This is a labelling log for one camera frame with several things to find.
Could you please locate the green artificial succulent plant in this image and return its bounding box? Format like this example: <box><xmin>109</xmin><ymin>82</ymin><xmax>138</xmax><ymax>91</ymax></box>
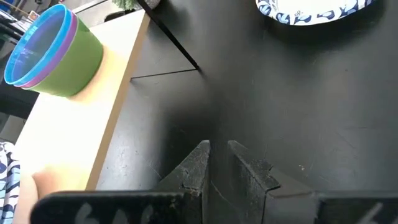
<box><xmin>111</xmin><ymin>0</ymin><xmax>161</xmax><ymax>12</ymax></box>

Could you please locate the black shelf post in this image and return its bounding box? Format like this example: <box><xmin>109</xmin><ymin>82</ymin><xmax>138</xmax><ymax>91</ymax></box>
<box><xmin>136</xmin><ymin>0</ymin><xmax>201</xmax><ymax>72</ymax></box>

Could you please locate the black table mat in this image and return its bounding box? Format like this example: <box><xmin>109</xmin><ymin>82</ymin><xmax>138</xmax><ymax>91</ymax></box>
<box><xmin>96</xmin><ymin>0</ymin><xmax>398</xmax><ymax>224</ymax></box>

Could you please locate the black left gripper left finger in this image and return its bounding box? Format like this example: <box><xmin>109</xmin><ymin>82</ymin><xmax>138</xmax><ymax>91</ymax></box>
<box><xmin>154</xmin><ymin>139</ymin><xmax>211</xmax><ymax>224</ymax></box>

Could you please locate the teal plastic bowl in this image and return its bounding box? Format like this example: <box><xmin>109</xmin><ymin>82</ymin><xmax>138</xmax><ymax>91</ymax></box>
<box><xmin>3</xmin><ymin>3</ymin><xmax>74</xmax><ymax>86</ymax></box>

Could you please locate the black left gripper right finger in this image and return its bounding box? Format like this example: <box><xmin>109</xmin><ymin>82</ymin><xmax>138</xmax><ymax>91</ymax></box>
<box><xmin>206</xmin><ymin>139</ymin><xmax>318</xmax><ymax>224</ymax></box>

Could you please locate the wooden shelf board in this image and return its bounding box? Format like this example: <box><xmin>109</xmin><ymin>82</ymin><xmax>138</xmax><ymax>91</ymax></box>
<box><xmin>12</xmin><ymin>9</ymin><xmax>152</xmax><ymax>224</ymax></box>

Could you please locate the green plastic bowl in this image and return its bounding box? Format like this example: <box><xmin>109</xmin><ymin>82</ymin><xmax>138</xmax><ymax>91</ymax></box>
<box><xmin>27</xmin><ymin>17</ymin><xmax>104</xmax><ymax>98</ymax></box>

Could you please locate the magenta plastic bowl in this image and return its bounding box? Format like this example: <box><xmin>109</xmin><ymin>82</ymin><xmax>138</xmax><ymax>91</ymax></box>
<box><xmin>14</xmin><ymin>11</ymin><xmax>79</xmax><ymax>90</ymax></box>

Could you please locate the blue patterned paper plate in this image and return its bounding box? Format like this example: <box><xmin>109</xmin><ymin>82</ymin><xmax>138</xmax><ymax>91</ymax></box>
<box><xmin>255</xmin><ymin>0</ymin><xmax>376</xmax><ymax>26</ymax></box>
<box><xmin>0</xmin><ymin>142</ymin><xmax>21</xmax><ymax>224</ymax></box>

